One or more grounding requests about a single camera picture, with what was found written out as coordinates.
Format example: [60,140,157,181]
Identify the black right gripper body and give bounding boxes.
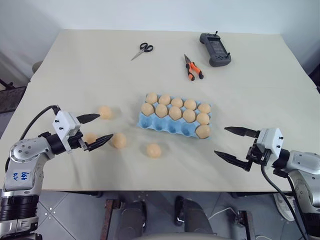
[246,138,273,167]

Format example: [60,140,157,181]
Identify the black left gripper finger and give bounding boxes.
[76,113,101,124]
[84,133,115,152]

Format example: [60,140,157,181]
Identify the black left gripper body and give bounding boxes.
[66,131,91,152]

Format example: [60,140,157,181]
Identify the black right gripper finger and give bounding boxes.
[224,126,259,138]
[214,149,252,172]

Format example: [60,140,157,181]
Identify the blue egg tray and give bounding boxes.
[136,92,213,139]

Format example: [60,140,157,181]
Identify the beige egg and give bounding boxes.
[146,143,162,159]
[111,132,127,149]
[97,105,113,120]
[168,106,183,120]
[145,92,159,105]
[183,98,197,111]
[195,124,212,140]
[83,132,98,144]
[158,93,172,106]
[140,102,155,117]
[154,103,169,119]
[196,112,210,126]
[198,102,212,115]
[170,97,184,108]
[182,109,197,124]

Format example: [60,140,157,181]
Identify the white shoe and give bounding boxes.
[272,193,297,222]

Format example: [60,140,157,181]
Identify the round beige stool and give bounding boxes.
[31,61,43,75]

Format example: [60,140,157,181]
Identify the dark floor mat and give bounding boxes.
[0,86,27,115]

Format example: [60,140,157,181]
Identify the orange black pliers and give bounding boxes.
[183,53,205,82]

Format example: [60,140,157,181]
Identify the dark rounded shape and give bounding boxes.
[120,200,148,240]

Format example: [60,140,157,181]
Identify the dark grey remote controller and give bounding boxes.
[199,30,232,68]

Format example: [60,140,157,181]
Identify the black metal stand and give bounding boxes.
[0,78,15,91]

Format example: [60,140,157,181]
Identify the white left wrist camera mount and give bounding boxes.
[51,109,82,153]

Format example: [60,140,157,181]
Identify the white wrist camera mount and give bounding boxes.
[256,127,285,154]
[51,109,82,153]

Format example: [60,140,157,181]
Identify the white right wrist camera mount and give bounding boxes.
[256,127,285,154]

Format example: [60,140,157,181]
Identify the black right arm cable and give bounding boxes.
[260,163,310,240]

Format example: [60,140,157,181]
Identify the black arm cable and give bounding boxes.
[260,163,310,240]
[19,104,61,141]

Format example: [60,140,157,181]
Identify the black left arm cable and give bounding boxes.
[19,104,61,141]

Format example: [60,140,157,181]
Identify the white floor cable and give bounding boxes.
[207,206,238,221]

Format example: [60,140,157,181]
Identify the rusty metal frame leg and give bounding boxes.
[236,209,256,240]
[104,198,119,240]

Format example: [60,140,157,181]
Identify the black handled scissors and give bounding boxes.
[130,42,154,62]

